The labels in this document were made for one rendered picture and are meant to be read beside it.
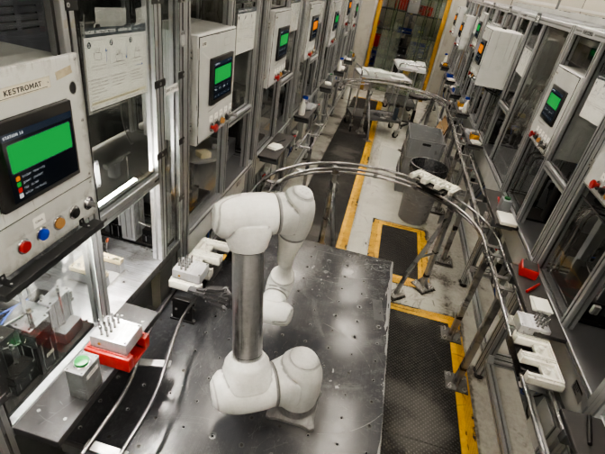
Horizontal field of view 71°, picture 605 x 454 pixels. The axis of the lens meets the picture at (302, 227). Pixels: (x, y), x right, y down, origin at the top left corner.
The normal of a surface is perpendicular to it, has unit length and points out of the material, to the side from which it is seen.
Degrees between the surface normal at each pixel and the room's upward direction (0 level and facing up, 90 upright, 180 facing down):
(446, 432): 0
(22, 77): 90
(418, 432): 0
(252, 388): 69
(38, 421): 0
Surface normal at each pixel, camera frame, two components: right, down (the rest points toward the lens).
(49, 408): 0.14, -0.84
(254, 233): 0.33, 0.35
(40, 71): 0.96, 0.24
